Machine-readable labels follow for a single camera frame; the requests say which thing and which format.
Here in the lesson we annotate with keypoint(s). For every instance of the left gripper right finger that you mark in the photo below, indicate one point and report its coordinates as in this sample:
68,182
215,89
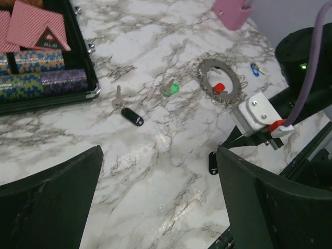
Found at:
266,210

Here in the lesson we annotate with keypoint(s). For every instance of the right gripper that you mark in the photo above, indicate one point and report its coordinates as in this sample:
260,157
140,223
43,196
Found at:
236,139

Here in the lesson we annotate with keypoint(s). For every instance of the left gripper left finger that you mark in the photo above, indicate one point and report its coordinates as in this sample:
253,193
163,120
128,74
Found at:
49,209

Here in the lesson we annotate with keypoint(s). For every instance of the metal disc keyring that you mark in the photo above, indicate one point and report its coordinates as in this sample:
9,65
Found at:
210,69

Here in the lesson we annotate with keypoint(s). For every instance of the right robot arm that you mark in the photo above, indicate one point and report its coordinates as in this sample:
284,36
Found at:
292,54

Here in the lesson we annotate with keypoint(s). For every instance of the key with red tag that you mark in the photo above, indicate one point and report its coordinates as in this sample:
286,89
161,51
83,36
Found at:
219,89

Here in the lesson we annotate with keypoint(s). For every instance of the key with green tag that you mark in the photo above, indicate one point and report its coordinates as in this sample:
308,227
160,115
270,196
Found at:
170,88

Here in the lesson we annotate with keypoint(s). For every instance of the pink holder block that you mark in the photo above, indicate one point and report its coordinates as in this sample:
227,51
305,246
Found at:
233,13

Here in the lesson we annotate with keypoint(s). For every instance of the black poker chip case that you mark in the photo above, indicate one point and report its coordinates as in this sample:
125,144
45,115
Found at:
33,79

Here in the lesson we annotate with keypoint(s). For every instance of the red card with black triangle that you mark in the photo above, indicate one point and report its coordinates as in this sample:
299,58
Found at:
36,28

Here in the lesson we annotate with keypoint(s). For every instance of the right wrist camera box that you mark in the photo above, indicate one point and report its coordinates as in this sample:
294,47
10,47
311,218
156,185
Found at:
257,114

